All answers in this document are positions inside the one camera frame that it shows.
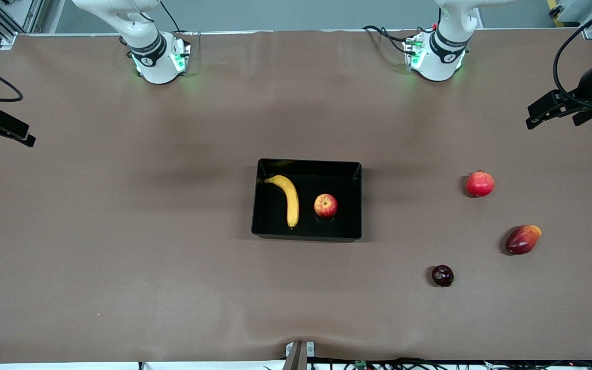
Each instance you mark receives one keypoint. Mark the aluminium frame profiles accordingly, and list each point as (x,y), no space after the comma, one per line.
(31,15)

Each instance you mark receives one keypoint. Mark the red yellow apple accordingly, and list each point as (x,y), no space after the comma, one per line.
(326,205)

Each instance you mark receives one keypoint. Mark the black rectangular plastic box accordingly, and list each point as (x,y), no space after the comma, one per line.
(347,226)

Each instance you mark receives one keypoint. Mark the yellow banana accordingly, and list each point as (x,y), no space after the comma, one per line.
(291,200)

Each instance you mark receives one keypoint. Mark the dark purple plum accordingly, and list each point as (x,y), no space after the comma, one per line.
(442,276)

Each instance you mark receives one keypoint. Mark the red yellow mango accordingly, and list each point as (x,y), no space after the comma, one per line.
(522,240)

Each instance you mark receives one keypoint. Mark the yellow black floor tape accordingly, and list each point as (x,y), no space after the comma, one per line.
(554,13)

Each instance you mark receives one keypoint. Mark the brown table mat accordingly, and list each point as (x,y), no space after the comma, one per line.
(172,308)

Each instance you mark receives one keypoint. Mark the brown camera post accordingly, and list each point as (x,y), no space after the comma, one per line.
(296,359)

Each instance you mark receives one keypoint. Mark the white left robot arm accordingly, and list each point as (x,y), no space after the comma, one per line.
(437,64)

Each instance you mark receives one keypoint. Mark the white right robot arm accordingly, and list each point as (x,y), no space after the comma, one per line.
(157,67)

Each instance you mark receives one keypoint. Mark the red pomegranate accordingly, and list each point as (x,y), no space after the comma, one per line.
(480,184)

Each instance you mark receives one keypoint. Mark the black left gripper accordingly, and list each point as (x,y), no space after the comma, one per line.
(585,88)

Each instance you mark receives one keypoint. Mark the grey metal bracket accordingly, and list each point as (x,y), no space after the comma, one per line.
(310,348)

